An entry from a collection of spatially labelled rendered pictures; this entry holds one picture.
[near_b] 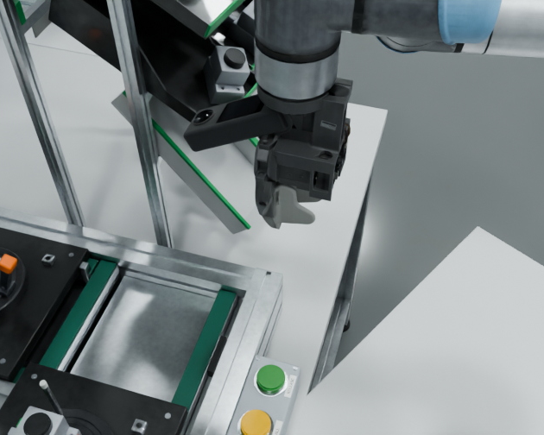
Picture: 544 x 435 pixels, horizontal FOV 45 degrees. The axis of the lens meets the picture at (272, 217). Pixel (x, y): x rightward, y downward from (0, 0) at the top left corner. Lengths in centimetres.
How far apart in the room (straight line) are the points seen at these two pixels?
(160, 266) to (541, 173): 197
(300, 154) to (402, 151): 209
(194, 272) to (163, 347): 13
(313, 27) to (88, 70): 116
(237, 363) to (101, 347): 22
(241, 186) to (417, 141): 174
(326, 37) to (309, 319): 65
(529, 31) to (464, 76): 250
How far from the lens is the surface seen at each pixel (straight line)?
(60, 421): 81
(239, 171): 109
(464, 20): 53
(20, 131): 153
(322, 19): 53
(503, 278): 123
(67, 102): 157
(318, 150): 63
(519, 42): 67
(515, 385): 111
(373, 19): 53
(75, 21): 94
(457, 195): 257
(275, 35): 55
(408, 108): 292
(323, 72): 57
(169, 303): 107
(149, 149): 96
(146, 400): 93
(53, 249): 111
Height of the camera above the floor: 179
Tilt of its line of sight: 48 degrees down
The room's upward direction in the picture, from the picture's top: straight up
